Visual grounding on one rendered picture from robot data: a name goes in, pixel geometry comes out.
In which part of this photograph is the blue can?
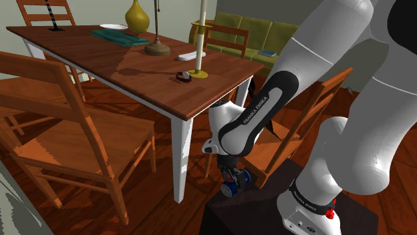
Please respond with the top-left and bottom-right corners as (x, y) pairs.
(220, 168), (252, 199)

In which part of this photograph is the wooden chair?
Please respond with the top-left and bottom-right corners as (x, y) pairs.
(202, 23), (251, 102)
(15, 0), (94, 102)
(0, 51), (158, 226)
(204, 67), (354, 190)
(0, 76), (86, 137)

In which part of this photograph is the dark robot stand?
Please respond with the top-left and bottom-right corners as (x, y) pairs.
(199, 158), (380, 235)

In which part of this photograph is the black wristwatch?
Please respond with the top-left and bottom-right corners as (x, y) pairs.
(175, 71), (193, 83)

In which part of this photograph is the white remote control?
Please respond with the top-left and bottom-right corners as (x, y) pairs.
(177, 50), (207, 62)

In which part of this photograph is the white candle in yellow holder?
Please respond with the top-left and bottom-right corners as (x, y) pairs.
(187, 0), (214, 79)

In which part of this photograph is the brown table lamp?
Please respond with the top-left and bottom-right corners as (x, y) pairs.
(144, 0), (172, 57)

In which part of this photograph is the green sofa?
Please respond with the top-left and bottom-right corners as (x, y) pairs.
(188, 11), (301, 79)

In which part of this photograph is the teal folded cloth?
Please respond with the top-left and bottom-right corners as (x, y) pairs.
(90, 29), (151, 47)

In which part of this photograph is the wooden table with white legs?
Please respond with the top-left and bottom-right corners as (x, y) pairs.
(6, 25), (265, 204)

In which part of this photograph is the yellow vase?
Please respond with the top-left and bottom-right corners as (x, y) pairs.
(124, 0), (151, 33)

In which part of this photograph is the white plate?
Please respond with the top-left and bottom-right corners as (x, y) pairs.
(99, 23), (129, 31)

